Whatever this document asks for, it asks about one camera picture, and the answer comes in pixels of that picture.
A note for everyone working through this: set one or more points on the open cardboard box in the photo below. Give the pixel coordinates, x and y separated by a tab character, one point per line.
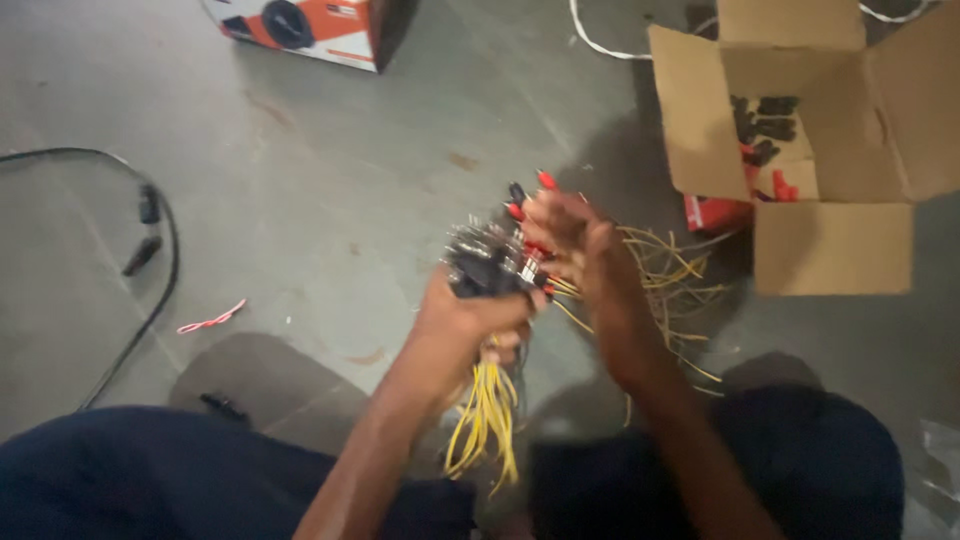
817	142

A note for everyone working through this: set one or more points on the person's left hand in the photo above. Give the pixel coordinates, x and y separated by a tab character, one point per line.
457	322

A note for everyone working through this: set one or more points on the small black connector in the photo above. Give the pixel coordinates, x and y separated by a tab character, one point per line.
223	407

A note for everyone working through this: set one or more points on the orange and white printed box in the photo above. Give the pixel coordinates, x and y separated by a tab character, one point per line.
315	30

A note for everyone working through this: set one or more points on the person's left fingers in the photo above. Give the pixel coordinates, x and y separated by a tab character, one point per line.
514	322

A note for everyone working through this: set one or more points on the clear plastic wrapper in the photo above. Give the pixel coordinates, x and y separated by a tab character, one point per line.
941	465

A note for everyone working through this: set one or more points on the red and black clip connectors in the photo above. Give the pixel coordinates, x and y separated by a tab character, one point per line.
534	206

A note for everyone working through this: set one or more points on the person's right hand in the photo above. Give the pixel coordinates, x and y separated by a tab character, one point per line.
592	255

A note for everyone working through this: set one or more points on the red packet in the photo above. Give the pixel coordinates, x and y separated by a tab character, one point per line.
716	212

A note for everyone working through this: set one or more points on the person's dark blue trousers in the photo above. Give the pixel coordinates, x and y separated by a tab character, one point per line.
187	480

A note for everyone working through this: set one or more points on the person's right fingers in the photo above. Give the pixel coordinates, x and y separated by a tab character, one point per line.
551	221

